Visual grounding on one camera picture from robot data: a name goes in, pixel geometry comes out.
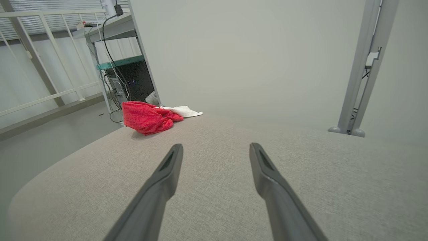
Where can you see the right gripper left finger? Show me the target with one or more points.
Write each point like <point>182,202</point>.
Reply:
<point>150,207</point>

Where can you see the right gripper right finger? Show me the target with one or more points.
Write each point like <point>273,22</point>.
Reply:
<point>284,207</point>

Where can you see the red jersey with white sleeves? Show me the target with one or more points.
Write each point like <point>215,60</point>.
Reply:
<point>143,118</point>

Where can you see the black computer tower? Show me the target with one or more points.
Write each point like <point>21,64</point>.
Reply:
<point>137,80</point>

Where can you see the teal shelf board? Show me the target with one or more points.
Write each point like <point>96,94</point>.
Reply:
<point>122,62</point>

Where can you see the grey partition edge strip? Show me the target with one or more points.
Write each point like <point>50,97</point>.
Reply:
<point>143,50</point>

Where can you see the white metal railing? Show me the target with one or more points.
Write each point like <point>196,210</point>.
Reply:
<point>50,40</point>

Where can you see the black power adapter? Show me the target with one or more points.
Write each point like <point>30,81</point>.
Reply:
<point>118,10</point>

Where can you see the white window blinds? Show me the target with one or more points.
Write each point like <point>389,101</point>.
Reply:
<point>60,5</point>

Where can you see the grey rounded post foot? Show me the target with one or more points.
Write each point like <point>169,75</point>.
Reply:
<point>358,133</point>
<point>337,129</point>

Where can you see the grey partition joint post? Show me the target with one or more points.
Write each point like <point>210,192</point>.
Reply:
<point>362,60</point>

